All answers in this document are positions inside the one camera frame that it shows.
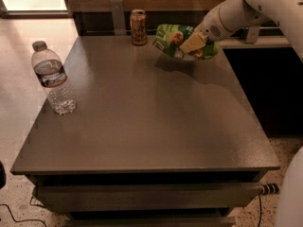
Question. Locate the orange soda can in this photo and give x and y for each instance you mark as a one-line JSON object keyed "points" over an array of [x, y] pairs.
{"points": [[138, 27]]}

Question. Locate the metal wall bracket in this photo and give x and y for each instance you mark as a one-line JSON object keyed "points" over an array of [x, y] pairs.
{"points": [[118, 17], [251, 34]]}

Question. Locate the striped cable plug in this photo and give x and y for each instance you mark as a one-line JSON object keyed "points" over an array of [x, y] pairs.
{"points": [[269, 188]]}

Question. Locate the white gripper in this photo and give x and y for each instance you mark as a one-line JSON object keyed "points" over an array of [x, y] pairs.
{"points": [[209, 28]]}

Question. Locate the right metal wall bracket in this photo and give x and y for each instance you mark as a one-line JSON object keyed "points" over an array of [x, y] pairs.
{"points": [[251, 34]]}

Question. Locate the grey drawer cabinet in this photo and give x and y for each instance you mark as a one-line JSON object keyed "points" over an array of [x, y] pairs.
{"points": [[153, 142]]}

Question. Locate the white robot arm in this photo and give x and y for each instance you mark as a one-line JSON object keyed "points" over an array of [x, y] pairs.
{"points": [[225, 19]]}

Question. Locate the left metal wall bracket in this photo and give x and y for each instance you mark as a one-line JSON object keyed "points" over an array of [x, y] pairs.
{"points": [[118, 17]]}

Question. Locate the clear plastic water bottle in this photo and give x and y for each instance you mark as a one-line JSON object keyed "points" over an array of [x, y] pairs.
{"points": [[50, 72]]}

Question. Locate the black object at left edge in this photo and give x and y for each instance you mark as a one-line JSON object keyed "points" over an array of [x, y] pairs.
{"points": [[3, 175]]}

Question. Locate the green rice chip bag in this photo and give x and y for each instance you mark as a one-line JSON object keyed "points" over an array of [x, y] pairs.
{"points": [[169, 37]]}

